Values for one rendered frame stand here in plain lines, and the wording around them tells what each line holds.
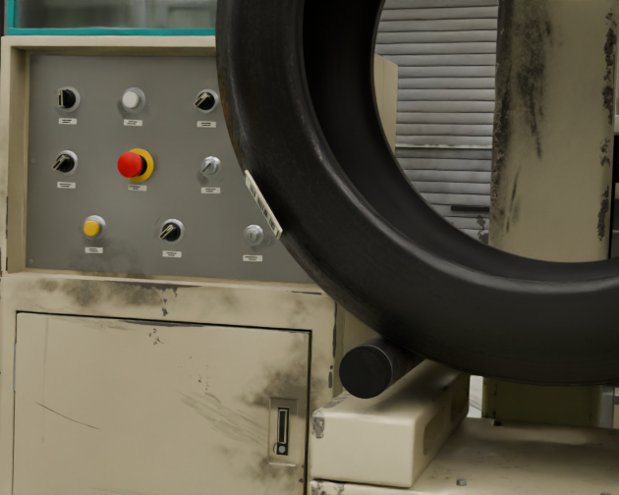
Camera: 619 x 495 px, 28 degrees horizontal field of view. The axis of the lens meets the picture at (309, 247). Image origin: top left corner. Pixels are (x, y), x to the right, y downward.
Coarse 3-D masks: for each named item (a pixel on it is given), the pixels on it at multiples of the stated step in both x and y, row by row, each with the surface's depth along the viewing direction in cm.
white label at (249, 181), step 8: (248, 176) 104; (248, 184) 106; (256, 192) 104; (256, 200) 106; (264, 200) 104; (264, 208) 104; (264, 216) 107; (272, 216) 103; (272, 224) 105; (280, 232) 104
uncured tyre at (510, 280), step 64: (256, 0) 103; (320, 0) 129; (384, 0) 132; (256, 64) 103; (320, 64) 130; (256, 128) 104; (320, 128) 104; (320, 192) 102; (384, 192) 130; (320, 256) 104; (384, 256) 101; (448, 256) 128; (512, 256) 127; (384, 320) 104; (448, 320) 100; (512, 320) 99; (576, 320) 97
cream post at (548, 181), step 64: (512, 0) 135; (576, 0) 133; (512, 64) 135; (576, 64) 133; (512, 128) 135; (576, 128) 134; (512, 192) 136; (576, 192) 134; (576, 256) 134; (512, 384) 137
